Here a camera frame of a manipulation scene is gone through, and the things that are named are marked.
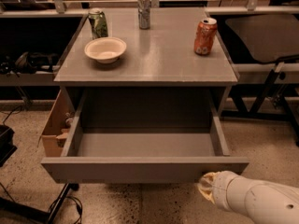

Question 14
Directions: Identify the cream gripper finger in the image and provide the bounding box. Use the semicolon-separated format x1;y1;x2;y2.
197;172;219;203

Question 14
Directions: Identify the grey top drawer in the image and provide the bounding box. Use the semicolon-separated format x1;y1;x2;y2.
42;88;249;183

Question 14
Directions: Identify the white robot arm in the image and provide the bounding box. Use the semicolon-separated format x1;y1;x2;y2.
198;171;299;224

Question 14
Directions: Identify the grey drawer cabinet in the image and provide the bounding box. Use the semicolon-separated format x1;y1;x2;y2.
55;7;237;108

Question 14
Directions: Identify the orange crushed soda can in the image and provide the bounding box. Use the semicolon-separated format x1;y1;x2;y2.
193;18;218;55

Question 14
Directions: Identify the brown cardboard box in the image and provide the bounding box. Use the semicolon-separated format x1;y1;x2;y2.
40;91;74;157

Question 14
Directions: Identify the black floor stand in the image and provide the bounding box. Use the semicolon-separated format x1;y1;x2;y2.
0;183;83;224

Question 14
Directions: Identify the dark office chair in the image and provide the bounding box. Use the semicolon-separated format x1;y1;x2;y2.
218;13;299;135

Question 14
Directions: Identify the white paper bowl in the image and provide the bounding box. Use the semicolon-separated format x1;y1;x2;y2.
84;37;127;63

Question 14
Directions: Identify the green crushed soda can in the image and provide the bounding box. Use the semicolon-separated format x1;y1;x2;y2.
88;7;108;39

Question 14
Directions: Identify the silver soda can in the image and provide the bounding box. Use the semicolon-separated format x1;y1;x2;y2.
137;0;150;30

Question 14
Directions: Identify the black equipment case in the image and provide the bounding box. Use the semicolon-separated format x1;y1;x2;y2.
0;125;17;167

